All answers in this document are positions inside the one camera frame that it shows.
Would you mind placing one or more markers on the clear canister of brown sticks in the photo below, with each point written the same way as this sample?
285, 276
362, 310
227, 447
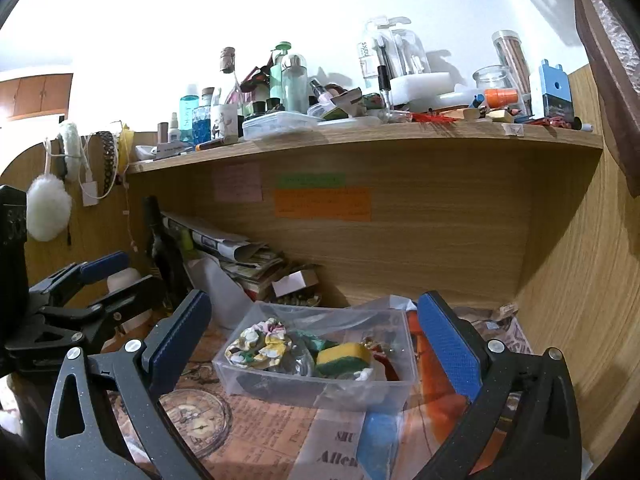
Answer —
512, 62

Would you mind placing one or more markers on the yellow hanging cloth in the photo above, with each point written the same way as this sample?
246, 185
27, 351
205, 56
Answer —
125, 147

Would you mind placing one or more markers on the black upright tool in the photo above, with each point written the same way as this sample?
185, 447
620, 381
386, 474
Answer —
162, 255

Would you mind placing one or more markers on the white lidded plastic container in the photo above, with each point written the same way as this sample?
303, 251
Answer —
280, 125

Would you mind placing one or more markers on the floral scrunchie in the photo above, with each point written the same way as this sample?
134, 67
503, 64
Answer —
260, 345

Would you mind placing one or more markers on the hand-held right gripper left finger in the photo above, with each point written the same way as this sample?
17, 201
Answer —
180, 340

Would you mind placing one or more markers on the black patterned headband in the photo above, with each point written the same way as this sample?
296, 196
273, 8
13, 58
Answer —
107, 160

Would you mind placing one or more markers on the stack of newspapers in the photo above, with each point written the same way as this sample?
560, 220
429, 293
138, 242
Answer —
235, 255

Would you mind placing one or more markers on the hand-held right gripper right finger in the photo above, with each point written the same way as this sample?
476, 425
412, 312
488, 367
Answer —
450, 345

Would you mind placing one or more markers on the brown tube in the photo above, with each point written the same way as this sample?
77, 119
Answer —
163, 135

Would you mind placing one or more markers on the orange tube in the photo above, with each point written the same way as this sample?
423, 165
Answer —
502, 98

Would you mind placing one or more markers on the white hanging tag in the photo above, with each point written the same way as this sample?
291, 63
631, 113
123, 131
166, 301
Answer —
90, 192

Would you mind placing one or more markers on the blue box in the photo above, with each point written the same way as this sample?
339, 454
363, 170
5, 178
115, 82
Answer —
555, 90

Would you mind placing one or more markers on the small white spray bottle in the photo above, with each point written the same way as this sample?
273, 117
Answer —
174, 130

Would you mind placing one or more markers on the wooden shelf unit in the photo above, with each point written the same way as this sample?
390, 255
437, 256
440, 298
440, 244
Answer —
440, 240

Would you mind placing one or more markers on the yellow and green sponge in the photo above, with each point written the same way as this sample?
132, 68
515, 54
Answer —
345, 357

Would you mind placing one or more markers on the green pump bottle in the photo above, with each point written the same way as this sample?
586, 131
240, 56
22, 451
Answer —
279, 75

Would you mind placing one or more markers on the clear plastic bag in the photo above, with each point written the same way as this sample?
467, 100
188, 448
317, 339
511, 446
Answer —
385, 305

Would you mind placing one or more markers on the white plastic jar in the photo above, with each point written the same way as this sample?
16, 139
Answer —
125, 280

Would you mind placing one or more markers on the glass jar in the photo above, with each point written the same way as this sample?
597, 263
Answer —
492, 77

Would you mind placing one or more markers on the black cosmetic brush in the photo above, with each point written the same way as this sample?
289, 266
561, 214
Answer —
384, 85

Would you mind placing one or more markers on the white foam block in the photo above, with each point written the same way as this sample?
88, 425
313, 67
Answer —
420, 87

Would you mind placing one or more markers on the pink sticky note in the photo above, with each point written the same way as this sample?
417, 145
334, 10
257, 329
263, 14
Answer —
238, 183

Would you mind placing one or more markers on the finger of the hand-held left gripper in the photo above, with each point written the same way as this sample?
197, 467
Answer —
130, 295
105, 265

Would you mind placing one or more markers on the white tube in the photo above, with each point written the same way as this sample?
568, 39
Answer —
172, 150

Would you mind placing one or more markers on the white fluffy puff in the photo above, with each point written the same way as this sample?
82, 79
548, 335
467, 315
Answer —
48, 207

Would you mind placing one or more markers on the printed table cover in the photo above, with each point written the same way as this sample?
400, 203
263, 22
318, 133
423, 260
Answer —
270, 430

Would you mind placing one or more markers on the small cardboard box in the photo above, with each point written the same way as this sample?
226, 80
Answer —
295, 284

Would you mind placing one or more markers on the white fluffy headband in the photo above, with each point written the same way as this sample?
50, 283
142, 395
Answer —
71, 147

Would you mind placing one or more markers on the brown hanging cloth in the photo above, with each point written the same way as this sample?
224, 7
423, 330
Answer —
615, 85

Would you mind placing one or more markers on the wooden wall cabinet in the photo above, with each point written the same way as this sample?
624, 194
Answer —
35, 95

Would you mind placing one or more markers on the teal liquid bottle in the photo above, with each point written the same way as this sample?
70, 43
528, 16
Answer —
190, 112

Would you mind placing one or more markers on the orange sticky note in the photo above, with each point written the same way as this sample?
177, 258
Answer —
322, 204

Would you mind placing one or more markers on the orange and black marker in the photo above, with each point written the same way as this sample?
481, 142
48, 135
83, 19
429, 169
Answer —
215, 143

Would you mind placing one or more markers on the clear bottle with cork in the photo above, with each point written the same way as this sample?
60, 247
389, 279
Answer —
229, 60

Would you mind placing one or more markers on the blue bead jar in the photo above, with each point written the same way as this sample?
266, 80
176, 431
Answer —
202, 125

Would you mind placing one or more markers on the green sticky note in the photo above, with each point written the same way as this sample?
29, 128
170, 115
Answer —
312, 180

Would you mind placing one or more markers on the frosted bottle with silver cap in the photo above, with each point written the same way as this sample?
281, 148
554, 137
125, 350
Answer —
295, 85

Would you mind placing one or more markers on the white printed mug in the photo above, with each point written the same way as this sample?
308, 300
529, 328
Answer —
225, 120

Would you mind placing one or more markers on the clear plastic storage box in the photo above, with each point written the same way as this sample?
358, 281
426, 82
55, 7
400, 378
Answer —
300, 390

